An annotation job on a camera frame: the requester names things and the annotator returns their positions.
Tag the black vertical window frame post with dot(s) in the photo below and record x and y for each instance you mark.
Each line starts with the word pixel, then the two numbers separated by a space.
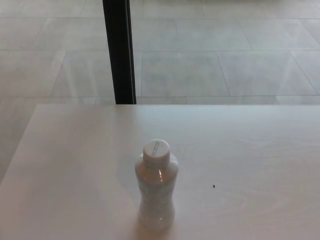
pixel 120 50

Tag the white screw bottle cap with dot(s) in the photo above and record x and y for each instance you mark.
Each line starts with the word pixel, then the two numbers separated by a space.
pixel 156 151

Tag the white plastic bottle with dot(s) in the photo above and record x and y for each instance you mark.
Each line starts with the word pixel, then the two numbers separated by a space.
pixel 156 192

